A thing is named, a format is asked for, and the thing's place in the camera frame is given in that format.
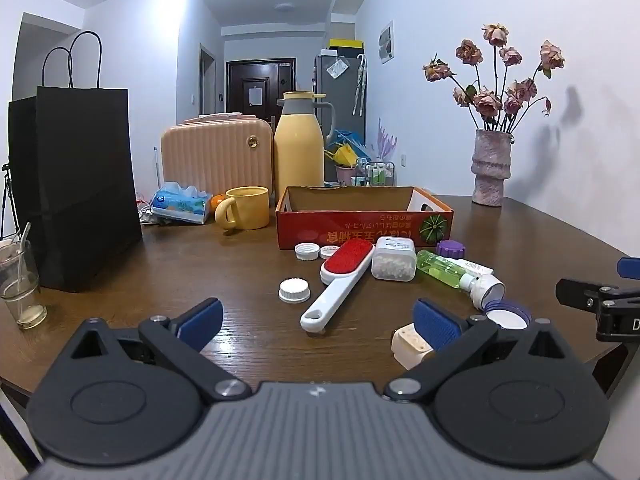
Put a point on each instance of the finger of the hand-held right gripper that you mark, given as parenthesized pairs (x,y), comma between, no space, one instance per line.
(630,267)
(580,292)

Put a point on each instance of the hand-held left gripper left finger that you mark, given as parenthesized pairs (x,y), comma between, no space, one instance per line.
(200,322)

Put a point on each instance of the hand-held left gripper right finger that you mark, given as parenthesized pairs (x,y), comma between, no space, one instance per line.
(435,325)

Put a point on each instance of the cream plastic box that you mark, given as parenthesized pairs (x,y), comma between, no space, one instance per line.
(407,347)

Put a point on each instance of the green transparent bottle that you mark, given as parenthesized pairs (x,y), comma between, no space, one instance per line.
(442,269)

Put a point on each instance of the white spray bottle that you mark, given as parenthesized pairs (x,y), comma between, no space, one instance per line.
(487,290)

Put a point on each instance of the white ribbed cap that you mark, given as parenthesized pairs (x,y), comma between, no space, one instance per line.
(294,291)

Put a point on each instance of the red and white lint brush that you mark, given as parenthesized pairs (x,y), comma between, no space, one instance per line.
(345,260)

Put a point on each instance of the red cardboard box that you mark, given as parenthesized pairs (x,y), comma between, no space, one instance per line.
(360,227)

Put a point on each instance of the purple ribbed cap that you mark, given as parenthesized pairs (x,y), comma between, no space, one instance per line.
(451,248)

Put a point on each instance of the blue tissue pack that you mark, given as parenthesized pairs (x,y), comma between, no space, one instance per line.
(180,205)

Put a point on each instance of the orange fruit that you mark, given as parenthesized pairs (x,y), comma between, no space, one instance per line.
(217,202)

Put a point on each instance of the yellow mug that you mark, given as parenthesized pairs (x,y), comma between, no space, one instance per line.
(247,207)

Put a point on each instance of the small white printed cap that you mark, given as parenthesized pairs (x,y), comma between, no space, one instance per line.
(330,252)

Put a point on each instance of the metal storage cart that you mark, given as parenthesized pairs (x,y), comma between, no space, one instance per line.
(377,174)

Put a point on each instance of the pink ribbed suitcase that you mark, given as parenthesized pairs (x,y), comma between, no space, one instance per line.
(210,160)

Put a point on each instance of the pink bucket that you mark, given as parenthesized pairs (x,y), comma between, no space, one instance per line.
(345,175)

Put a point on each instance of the clear glass cup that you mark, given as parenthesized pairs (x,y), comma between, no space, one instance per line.
(25,305)

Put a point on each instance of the black paper bag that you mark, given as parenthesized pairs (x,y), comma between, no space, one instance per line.
(80,185)

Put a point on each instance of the purple artificial flowers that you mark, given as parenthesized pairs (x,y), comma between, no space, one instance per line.
(386,142)

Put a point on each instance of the yellow watering can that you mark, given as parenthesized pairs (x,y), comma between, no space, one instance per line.
(342,156)

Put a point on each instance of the clear drinking straw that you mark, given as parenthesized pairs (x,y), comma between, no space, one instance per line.
(22,245)

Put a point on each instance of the yellow thermos jug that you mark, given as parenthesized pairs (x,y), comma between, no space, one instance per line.
(299,155)

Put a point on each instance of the blue plastic item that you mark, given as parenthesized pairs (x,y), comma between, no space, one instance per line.
(350,139)

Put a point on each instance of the dried pink roses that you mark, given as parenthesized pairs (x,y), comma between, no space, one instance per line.
(487,100)

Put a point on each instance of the black tripod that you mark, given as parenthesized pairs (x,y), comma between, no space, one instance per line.
(6,195)

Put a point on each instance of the dark brown door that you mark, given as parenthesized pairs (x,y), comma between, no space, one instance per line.
(255,85)

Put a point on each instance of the grey refrigerator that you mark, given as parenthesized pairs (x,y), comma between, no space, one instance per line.
(340,95)

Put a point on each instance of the white folded umbrella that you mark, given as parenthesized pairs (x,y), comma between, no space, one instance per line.
(359,85)

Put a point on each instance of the yellow box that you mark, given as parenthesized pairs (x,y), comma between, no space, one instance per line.
(345,44)

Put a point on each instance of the round ceiling lamp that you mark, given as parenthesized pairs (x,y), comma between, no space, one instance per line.
(285,6)

